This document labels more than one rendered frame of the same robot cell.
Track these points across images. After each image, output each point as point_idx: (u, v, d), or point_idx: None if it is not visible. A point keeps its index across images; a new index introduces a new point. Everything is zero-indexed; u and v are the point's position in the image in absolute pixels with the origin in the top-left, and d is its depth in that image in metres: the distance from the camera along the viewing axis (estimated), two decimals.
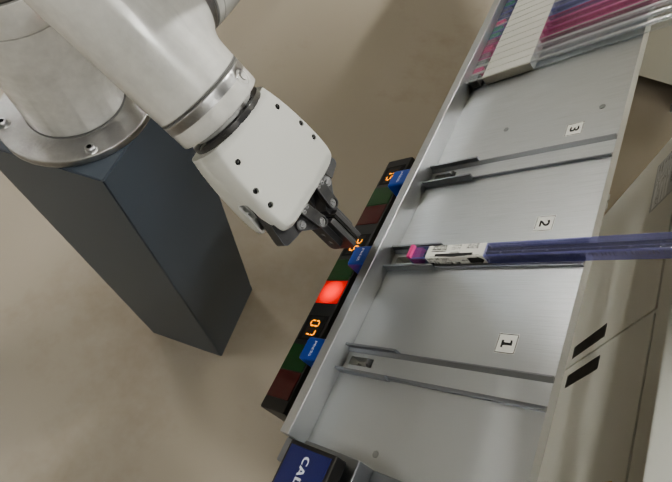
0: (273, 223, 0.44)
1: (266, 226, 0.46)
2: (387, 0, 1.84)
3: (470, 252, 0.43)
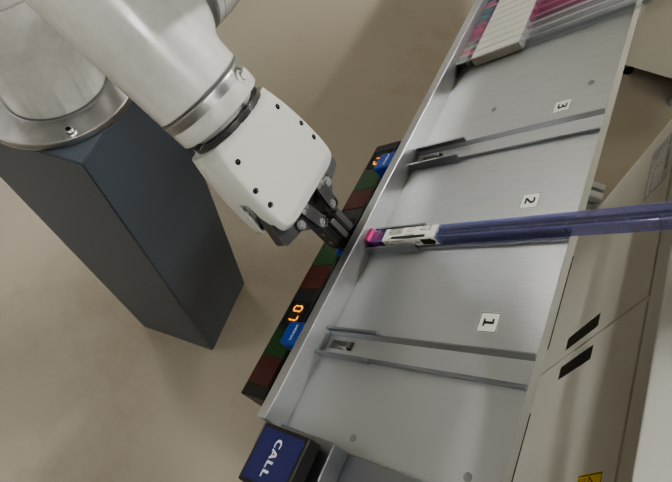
0: (273, 223, 0.44)
1: (266, 226, 0.46)
2: None
3: (423, 234, 0.44)
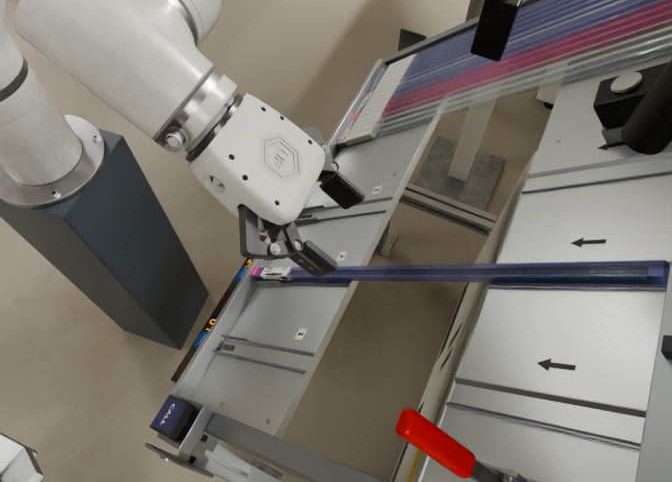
0: None
1: None
2: (341, 34, 2.05)
3: (281, 273, 0.67)
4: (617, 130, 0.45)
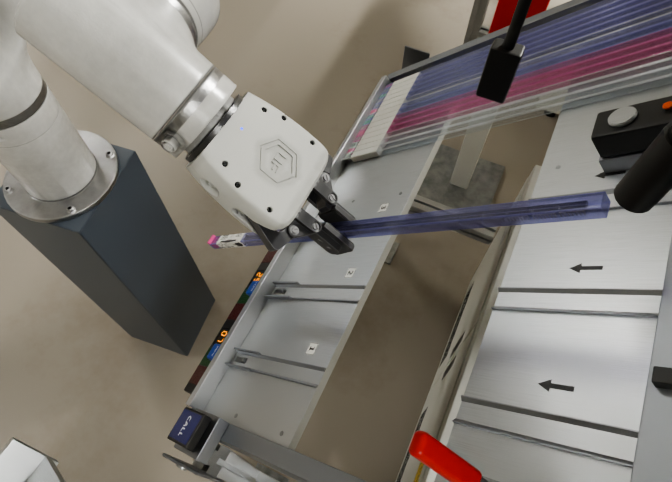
0: None
1: None
2: (344, 42, 2.08)
3: (235, 239, 0.64)
4: (613, 160, 0.47)
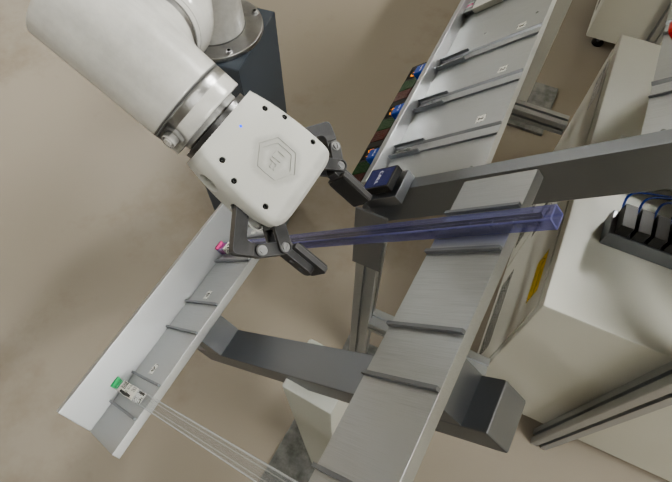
0: None
1: (306, 128, 0.51)
2: None
3: None
4: None
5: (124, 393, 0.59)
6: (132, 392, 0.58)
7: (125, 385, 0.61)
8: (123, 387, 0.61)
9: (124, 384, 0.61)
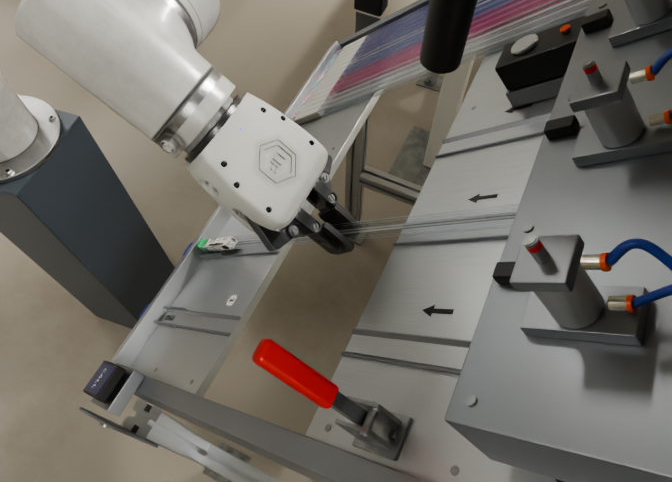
0: None
1: None
2: (321, 26, 2.07)
3: None
4: (519, 92, 0.46)
5: (215, 244, 0.69)
6: (224, 240, 0.68)
7: (213, 240, 0.70)
8: (211, 242, 0.70)
9: (212, 240, 0.71)
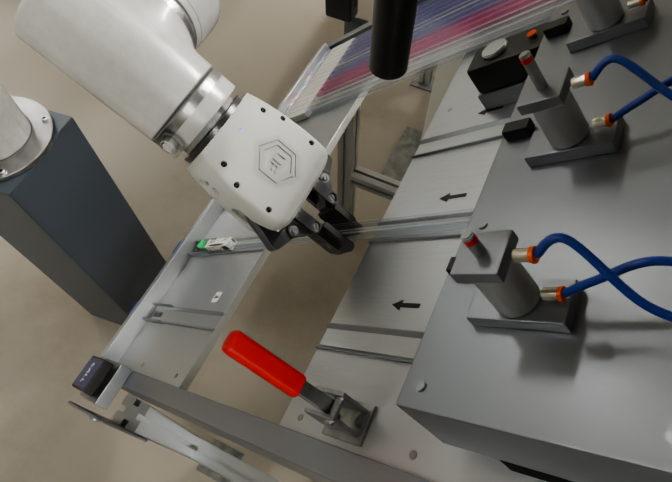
0: None
1: None
2: (316, 27, 2.08)
3: None
4: (490, 94, 0.48)
5: (215, 244, 0.69)
6: (224, 240, 0.68)
7: (213, 240, 0.70)
8: (211, 242, 0.70)
9: (211, 240, 0.71)
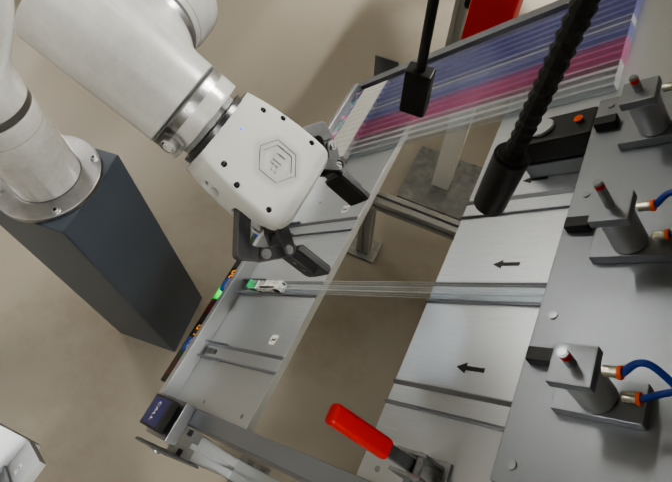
0: None
1: (303, 128, 0.51)
2: (331, 46, 2.13)
3: None
4: (537, 167, 0.52)
5: (265, 287, 0.74)
6: (275, 284, 0.72)
7: (263, 282, 0.75)
8: (261, 284, 0.75)
9: (261, 282, 0.75)
